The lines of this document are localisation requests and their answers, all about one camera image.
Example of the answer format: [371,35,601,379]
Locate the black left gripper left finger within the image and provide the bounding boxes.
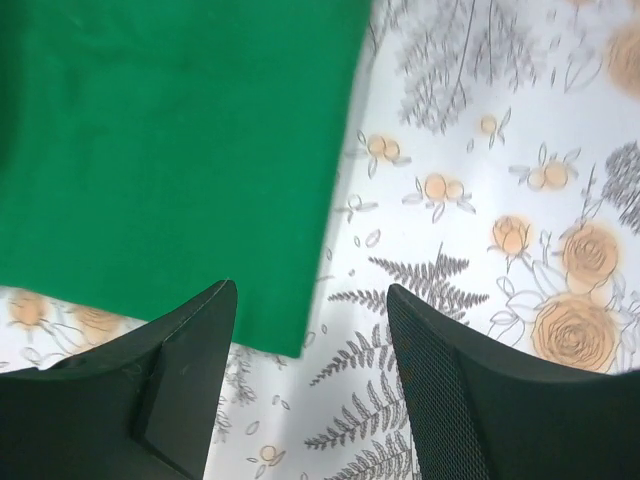
[1,280,237,479]

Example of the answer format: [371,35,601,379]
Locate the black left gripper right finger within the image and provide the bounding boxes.
[387,284,639,480]

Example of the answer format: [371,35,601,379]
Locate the floral patterned table mat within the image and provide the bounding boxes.
[1,1,639,479]

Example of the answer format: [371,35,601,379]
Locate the green t shirt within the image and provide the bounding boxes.
[1,1,371,358]

